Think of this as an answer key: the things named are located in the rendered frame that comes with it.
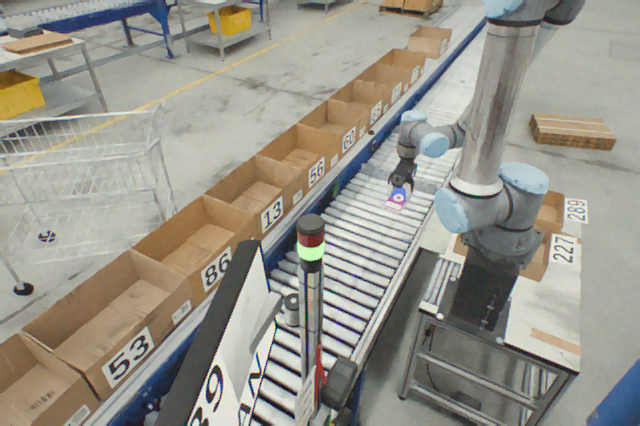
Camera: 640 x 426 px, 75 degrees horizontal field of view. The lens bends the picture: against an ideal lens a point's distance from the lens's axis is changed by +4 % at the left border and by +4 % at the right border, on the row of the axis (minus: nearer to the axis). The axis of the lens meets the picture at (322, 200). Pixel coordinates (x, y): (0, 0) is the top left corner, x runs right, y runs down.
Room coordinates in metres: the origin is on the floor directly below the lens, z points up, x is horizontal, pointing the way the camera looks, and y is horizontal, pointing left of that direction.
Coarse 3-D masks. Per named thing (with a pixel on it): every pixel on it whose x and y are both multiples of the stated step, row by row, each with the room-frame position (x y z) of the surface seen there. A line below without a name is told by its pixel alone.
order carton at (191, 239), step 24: (192, 216) 1.36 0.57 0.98; (216, 216) 1.40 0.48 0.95; (240, 216) 1.33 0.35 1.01; (144, 240) 1.14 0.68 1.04; (168, 240) 1.23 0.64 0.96; (192, 240) 1.30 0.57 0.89; (216, 240) 1.30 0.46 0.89; (240, 240) 1.19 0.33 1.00; (168, 264) 1.16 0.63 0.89; (192, 264) 1.16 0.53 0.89; (192, 288) 0.95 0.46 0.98
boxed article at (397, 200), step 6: (396, 192) 1.39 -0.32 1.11; (402, 192) 1.39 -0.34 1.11; (390, 198) 1.34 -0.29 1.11; (396, 198) 1.34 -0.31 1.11; (402, 198) 1.34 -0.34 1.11; (384, 204) 1.30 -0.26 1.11; (390, 204) 1.30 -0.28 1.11; (396, 204) 1.30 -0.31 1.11; (402, 204) 1.30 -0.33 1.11; (390, 210) 1.28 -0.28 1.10; (396, 210) 1.27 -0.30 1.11
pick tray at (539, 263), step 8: (536, 224) 1.49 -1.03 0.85; (544, 232) 1.47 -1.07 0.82; (552, 232) 1.44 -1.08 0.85; (456, 240) 1.39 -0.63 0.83; (544, 240) 1.46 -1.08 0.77; (456, 248) 1.39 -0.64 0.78; (464, 248) 1.37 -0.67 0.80; (544, 248) 1.43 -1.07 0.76; (464, 256) 1.36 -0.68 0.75; (536, 256) 1.37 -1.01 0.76; (544, 256) 1.35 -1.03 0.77; (536, 264) 1.23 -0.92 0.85; (544, 264) 1.28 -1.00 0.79; (520, 272) 1.25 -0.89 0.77; (528, 272) 1.24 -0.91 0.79; (536, 272) 1.23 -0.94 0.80; (544, 272) 1.22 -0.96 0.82; (536, 280) 1.22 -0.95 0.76
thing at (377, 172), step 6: (366, 168) 2.07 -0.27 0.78; (372, 168) 2.05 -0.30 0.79; (378, 168) 2.03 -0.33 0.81; (366, 174) 2.06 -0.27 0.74; (372, 174) 2.05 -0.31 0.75; (378, 174) 2.03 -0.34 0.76; (384, 174) 2.01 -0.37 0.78; (384, 180) 2.01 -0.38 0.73; (414, 180) 1.92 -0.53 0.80; (420, 180) 1.91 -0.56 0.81; (402, 186) 1.95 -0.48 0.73; (414, 186) 1.92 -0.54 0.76; (420, 186) 1.91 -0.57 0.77; (426, 186) 1.89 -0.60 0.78; (432, 186) 1.87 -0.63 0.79; (426, 192) 1.89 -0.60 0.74; (432, 192) 1.87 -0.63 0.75
